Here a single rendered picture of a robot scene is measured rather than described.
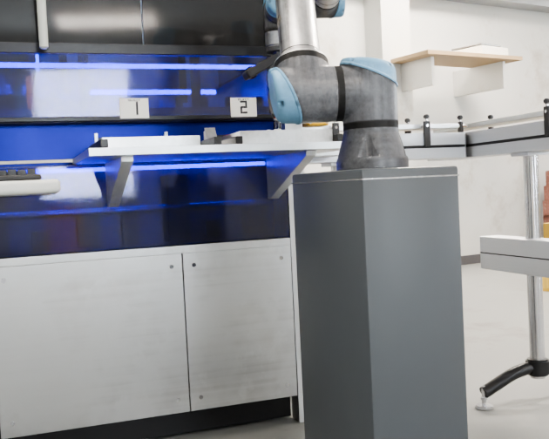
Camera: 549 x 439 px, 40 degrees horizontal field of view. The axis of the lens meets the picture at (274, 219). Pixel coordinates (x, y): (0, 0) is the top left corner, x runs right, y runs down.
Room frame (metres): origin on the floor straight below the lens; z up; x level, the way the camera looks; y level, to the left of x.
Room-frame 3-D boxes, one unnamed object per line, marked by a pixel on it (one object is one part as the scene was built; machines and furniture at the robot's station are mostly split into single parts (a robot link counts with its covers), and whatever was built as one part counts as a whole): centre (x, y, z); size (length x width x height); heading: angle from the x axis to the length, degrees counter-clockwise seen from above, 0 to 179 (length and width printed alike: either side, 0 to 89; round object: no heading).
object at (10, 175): (1.79, 0.63, 0.82); 0.40 x 0.14 x 0.02; 17
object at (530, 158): (2.52, -0.87, 0.46); 0.09 x 0.09 x 0.77; 19
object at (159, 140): (2.14, 0.37, 0.90); 0.34 x 0.26 x 0.04; 19
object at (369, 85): (1.58, -0.20, 0.96); 0.13 x 0.12 x 0.14; 94
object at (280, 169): (2.21, -0.05, 0.80); 0.34 x 0.03 x 0.13; 19
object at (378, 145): (1.58, -0.21, 0.84); 0.15 x 0.15 x 0.10
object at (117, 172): (2.04, 0.42, 0.80); 0.34 x 0.03 x 0.13; 19
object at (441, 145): (2.68, -0.37, 0.92); 0.69 x 0.15 x 0.16; 109
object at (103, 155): (2.13, 0.19, 0.87); 0.70 x 0.48 x 0.02; 109
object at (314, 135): (2.15, 0.01, 0.90); 0.34 x 0.26 x 0.04; 19
